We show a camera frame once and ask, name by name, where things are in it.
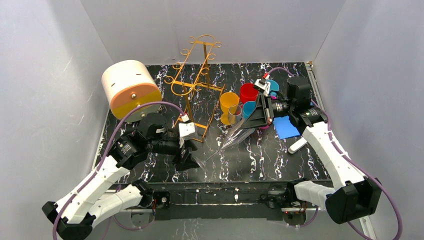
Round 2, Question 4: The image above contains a magenta wine glass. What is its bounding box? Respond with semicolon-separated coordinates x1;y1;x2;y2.
259;94;278;130

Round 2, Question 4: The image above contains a light blue wine glass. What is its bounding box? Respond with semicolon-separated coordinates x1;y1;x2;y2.
267;79;280;98
242;101;256;119

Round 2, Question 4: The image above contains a clear wine glass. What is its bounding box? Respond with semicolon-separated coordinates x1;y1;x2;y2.
227;105;243;126
193;119;256;172

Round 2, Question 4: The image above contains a red wine glass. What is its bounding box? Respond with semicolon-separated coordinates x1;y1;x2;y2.
239;83;259;105

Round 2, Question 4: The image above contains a clear wine glass front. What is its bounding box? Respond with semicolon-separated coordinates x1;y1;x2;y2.
227;105;243;126

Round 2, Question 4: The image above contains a yellow wine glass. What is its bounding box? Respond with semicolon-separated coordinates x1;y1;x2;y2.
219;92;240;126

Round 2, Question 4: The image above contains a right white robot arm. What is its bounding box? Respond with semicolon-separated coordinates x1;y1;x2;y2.
241;76;382;224

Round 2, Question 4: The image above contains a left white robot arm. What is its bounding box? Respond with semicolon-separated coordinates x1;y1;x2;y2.
42;113;198;240

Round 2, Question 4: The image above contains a blue flat sheet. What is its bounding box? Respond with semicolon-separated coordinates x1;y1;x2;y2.
273;105;313;140

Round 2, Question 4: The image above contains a small white rectangular device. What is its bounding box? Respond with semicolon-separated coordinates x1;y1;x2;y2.
287;137;308;154

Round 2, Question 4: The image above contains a cream orange yellow cylinder box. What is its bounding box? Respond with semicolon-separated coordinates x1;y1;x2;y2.
101;60;162;120

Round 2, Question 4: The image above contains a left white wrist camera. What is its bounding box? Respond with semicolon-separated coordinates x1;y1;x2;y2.
178;113;198;148

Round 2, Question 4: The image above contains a gold wire wine glass rack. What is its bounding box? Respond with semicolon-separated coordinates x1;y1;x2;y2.
164;34;226;143

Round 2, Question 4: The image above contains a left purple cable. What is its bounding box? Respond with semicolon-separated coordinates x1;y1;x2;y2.
52;101;190;240

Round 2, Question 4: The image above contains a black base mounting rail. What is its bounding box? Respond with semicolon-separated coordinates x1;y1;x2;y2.
117;180;332;222

